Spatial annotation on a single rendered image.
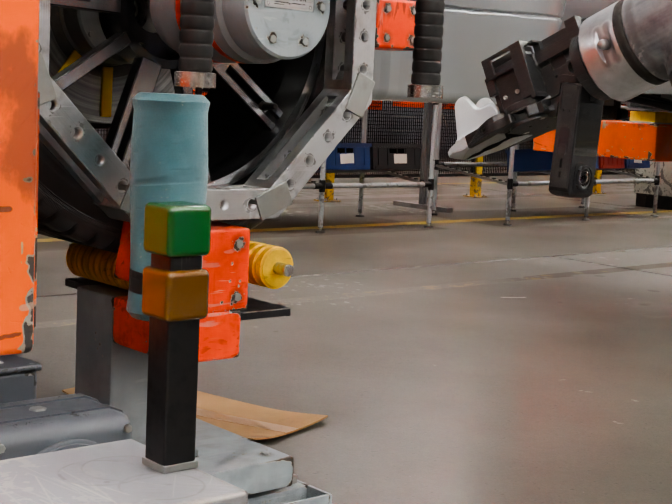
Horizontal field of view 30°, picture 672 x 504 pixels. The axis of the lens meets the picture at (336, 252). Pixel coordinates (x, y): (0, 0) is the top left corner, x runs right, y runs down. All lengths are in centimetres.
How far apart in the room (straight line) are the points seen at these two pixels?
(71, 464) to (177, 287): 17
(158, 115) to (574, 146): 47
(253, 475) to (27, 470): 82
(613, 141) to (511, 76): 437
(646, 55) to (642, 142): 437
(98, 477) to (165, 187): 51
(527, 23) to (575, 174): 100
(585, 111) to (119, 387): 80
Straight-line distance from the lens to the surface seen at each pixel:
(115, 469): 101
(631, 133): 561
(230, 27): 148
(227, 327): 164
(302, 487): 190
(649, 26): 120
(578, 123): 126
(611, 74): 123
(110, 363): 175
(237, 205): 163
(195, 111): 143
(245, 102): 176
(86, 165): 151
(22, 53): 106
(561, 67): 129
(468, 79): 214
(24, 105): 106
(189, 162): 143
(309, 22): 151
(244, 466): 179
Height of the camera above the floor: 75
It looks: 7 degrees down
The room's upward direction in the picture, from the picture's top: 3 degrees clockwise
